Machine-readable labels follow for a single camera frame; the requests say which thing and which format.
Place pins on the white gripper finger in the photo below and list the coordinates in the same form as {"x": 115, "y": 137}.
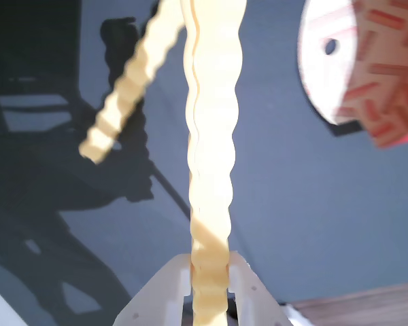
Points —
{"x": 255, "y": 295}
{"x": 156, "y": 292}

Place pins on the yellow crinkle-cut toy fry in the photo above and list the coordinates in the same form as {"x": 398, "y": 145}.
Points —
{"x": 212, "y": 136}
{"x": 132, "y": 81}

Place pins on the dark grey mat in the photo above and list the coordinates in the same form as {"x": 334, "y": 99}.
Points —
{"x": 292, "y": 203}

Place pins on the red fries carton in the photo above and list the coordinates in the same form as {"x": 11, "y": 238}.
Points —
{"x": 377, "y": 68}

